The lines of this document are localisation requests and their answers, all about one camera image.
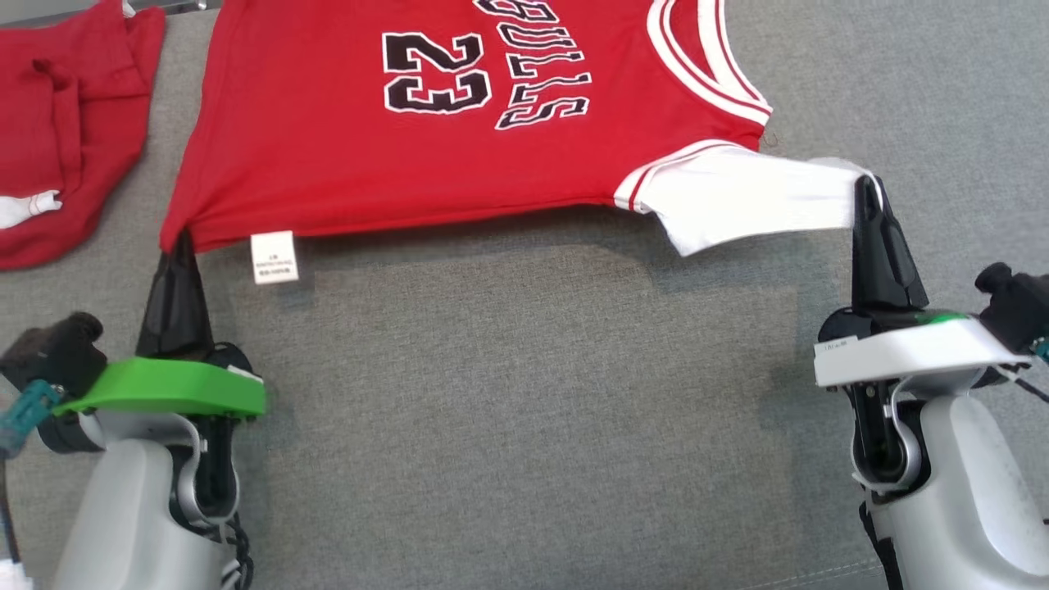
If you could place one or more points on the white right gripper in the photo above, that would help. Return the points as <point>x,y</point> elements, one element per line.
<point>901,348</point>

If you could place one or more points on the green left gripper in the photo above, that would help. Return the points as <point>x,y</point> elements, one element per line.
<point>164,385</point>

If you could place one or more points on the red Bulls jersey white sleeves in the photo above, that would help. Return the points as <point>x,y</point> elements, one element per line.
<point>328,164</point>

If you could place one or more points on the red shorts with white stripe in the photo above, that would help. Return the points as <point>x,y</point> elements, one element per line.
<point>49,123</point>

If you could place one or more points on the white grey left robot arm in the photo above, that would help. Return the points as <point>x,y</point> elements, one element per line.
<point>131,508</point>

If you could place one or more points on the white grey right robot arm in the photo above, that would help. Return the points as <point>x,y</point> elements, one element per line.
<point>959,492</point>

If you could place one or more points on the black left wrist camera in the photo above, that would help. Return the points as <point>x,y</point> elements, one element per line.
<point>49,356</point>

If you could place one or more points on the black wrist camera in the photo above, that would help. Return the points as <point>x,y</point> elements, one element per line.
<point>49,356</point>
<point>1016,307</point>

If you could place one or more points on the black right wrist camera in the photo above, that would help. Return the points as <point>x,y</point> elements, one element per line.
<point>1016,307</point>

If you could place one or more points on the teal right camera plug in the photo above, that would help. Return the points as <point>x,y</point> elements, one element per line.
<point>1043,351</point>

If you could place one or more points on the teal camera plug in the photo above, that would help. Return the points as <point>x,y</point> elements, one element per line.
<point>1043,351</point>
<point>24,414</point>

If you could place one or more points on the teal left camera plug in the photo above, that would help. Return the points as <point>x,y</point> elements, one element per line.
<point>24,414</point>

